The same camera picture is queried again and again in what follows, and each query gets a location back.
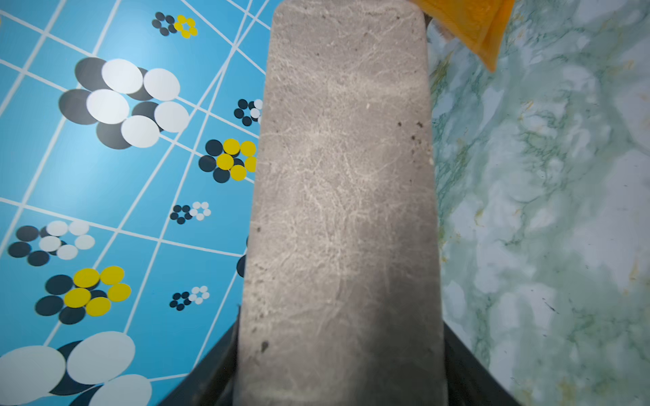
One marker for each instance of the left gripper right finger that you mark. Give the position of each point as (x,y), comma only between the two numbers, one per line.
(469,382)

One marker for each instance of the grey rectangular case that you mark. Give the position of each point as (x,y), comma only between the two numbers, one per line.
(341,303)

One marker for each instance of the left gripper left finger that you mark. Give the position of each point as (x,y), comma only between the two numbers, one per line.
(212,380)

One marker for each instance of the orange microfiber cloth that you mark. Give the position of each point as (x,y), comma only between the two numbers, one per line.
(479,24)

